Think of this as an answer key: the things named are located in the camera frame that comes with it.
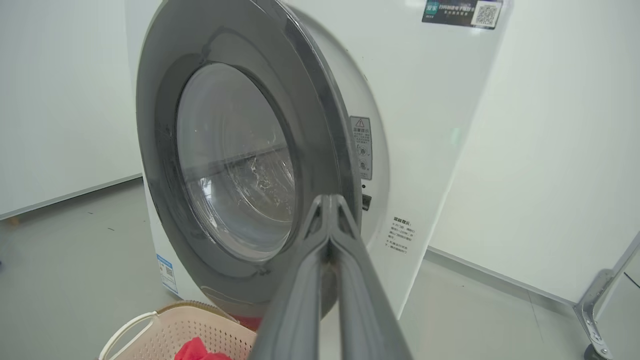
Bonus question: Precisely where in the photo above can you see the dark QR code sticker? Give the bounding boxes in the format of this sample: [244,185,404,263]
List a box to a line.
[421,0,504,30]

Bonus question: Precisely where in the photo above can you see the metal partition leg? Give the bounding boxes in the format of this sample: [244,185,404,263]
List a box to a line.
[573,232,640,360]

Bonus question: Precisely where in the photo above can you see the blue energy label sticker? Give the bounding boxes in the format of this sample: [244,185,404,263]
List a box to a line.
[155,253,180,295]

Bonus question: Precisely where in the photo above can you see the grey warning sticker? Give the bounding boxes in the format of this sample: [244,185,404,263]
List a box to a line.
[348,115,374,181]

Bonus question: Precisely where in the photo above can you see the white front-load washing machine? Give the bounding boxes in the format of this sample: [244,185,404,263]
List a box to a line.
[124,0,514,321]

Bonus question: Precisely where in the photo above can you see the small printed text label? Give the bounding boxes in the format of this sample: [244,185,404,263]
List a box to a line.
[384,215,417,255]

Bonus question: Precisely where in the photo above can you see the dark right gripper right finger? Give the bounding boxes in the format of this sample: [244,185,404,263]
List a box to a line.
[327,194,414,360]

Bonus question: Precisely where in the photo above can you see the round dark glass washer door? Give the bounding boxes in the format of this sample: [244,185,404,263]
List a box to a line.
[135,0,364,322]

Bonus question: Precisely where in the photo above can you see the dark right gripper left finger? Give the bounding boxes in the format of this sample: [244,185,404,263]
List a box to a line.
[248,194,332,360]

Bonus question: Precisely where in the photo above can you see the red garment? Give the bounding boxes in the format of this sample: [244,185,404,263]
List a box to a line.
[173,336,234,360]

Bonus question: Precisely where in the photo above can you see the cream perforated laundry basket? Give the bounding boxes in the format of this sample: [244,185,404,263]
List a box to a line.
[98,299,259,360]

